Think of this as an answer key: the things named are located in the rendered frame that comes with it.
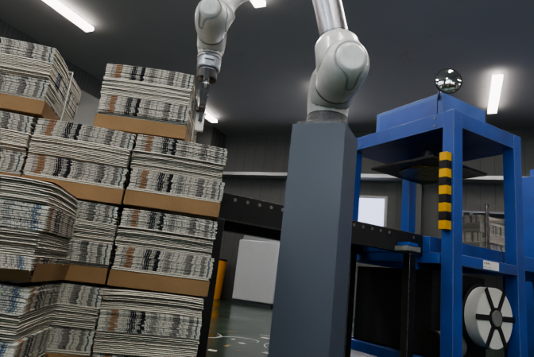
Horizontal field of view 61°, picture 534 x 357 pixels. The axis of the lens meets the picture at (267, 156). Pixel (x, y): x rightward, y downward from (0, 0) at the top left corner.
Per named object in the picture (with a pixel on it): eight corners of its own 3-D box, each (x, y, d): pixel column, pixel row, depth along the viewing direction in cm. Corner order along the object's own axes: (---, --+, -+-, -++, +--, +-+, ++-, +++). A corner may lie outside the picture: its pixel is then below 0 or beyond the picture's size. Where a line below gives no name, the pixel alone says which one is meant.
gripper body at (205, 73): (196, 73, 171) (193, 96, 169) (198, 64, 163) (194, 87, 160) (216, 77, 172) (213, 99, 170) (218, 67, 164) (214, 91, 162)
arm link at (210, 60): (198, 49, 164) (195, 64, 162) (222, 53, 165) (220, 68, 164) (196, 60, 173) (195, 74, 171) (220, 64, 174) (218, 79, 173)
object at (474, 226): (481, 250, 310) (481, 213, 317) (444, 250, 335) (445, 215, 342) (513, 258, 328) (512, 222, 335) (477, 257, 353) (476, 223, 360)
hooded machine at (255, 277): (287, 308, 789) (296, 221, 829) (273, 308, 730) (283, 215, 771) (247, 302, 820) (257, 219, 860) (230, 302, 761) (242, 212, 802)
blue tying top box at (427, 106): (442, 120, 289) (442, 91, 294) (375, 139, 339) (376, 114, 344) (485, 137, 310) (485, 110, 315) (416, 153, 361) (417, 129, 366)
